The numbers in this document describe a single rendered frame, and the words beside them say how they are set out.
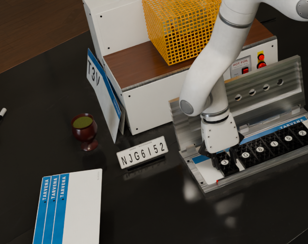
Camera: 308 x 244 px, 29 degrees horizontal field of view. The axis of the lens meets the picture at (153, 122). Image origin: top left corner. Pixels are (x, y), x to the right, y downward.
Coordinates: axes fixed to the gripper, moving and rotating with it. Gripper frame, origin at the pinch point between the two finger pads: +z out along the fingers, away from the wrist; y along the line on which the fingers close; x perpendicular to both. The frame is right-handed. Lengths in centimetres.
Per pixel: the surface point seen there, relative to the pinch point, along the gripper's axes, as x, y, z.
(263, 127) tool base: 10.2, 18.1, 0.7
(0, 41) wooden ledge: 118, -52, -20
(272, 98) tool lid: 11.5, 23.3, -7.5
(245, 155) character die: 0.2, 6.8, 1.4
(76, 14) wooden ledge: 120, -16, -20
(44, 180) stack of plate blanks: 13, -52, -7
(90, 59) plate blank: 66, -23, -18
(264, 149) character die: -0.3, 12.9, 1.6
